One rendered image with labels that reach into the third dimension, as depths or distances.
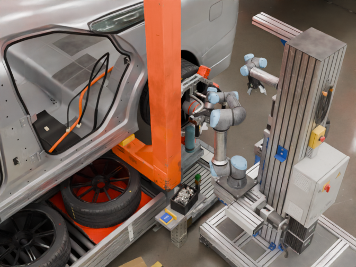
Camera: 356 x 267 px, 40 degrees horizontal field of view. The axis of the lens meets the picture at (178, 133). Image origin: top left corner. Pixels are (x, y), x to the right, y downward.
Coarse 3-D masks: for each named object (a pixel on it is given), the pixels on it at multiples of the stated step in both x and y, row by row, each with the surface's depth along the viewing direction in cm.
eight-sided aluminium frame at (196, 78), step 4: (192, 76) 405; (196, 76) 406; (200, 76) 405; (188, 80) 402; (192, 80) 406; (196, 80) 402; (200, 80) 406; (204, 80) 412; (208, 80) 417; (184, 84) 400; (188, 84) 397; (192, 84) 401; (184, 88) 394; (188, 88) 399; (204, 88) 431; (204, 100) 439; (188, 124) 436; (192, 124) 436; (184, 128) 434; (184, 132) 429
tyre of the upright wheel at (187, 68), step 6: (186, 60) 423; (186, 66) 408; (192, 66) 410; (186, 72) 402; (192, 72) 408; (204, 84) 432; (144, 90) 405; (144, 96) 406; (144, 102) 408; (144, 108) 410; (144, 114) 414; (144, 120) 423; (150, 126) 427
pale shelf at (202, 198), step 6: (198, 198) 397; (204, 198) 397; (198, 204) 393; (174, 210) 388; (192, 210) 390; (156, 216) 384; (180, 216) 384; (186, 216) 387; (162, 222) 380; (174, 222) 380; (168, 228) 377
